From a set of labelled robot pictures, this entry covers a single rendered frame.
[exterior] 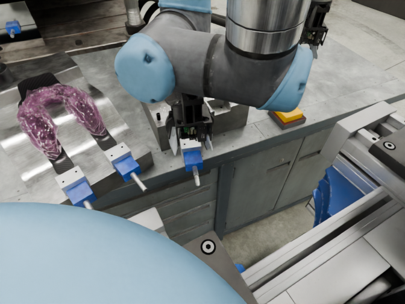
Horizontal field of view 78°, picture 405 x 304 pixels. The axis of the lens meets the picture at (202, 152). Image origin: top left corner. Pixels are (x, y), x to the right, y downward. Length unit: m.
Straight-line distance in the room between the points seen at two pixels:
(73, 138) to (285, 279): 0.55
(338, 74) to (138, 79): 0.87
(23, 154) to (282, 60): 0.59
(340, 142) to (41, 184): 0.62
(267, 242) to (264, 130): 0.82
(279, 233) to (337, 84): 0.83
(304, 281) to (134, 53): 0.35
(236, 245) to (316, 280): 1.03
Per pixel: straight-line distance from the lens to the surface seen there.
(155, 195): 0.82
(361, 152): 0.52
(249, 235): 1.44
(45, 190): 0.63
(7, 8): 1.33
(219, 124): 0.70
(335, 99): 0.95
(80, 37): 1.38
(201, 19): 0.40
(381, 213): 0.50
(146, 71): 0.30
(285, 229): 1.50
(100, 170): 0.61
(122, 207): 0.82
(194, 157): 0.61
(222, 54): 0.29
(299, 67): 0.28
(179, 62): 0.30
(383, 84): 1.11
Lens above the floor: 1.31
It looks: 49 degrees down
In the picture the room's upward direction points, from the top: straight up
